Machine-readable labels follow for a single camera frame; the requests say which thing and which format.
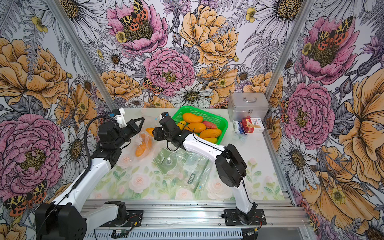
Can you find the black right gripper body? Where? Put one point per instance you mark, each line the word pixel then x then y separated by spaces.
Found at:
pixel 169 135

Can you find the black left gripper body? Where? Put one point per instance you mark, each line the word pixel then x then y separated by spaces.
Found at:
pixel 125 133

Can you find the clear zip-top bag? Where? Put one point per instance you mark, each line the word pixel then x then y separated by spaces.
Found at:
pixel 128 158

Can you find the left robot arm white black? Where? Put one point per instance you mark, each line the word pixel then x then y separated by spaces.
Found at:
pixel 62 219

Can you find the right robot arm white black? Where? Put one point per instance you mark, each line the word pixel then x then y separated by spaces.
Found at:
pixel 229 163

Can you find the yellow wrinkled mango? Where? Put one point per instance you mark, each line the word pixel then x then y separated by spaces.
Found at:
pixel 181 125

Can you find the red mango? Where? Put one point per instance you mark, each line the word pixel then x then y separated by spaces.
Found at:
pixel 209 125

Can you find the orange mango basket front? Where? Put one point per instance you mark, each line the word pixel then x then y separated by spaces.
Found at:
pixel 210 133

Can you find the pile of clear zip bags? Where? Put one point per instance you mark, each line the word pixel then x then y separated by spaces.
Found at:
pixel 183 169

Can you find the green plastic basket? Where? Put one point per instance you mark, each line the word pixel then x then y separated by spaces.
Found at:
pixel 220 122

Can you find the blue white small packet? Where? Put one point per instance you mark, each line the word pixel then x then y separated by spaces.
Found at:
pixel 238 127

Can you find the silver metal case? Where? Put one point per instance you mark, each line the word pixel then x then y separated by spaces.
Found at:
pixel 242 105

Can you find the red white snack box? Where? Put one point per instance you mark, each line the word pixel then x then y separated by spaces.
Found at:
pixel 252 125

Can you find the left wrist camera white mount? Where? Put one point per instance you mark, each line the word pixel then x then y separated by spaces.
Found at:
pixel 118 116

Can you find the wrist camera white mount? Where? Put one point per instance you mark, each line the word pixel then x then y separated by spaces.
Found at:
pixel 118 116
pixel 164 114

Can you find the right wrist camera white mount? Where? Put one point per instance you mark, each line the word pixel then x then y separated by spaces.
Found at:
pixel 164 114

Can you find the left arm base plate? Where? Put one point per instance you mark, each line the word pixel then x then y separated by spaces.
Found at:
pixel 129 219

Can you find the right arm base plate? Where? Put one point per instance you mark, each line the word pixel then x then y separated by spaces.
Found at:
pixel 233 217

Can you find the aluminium front rail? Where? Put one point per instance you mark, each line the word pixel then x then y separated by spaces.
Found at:
pixel 172 214

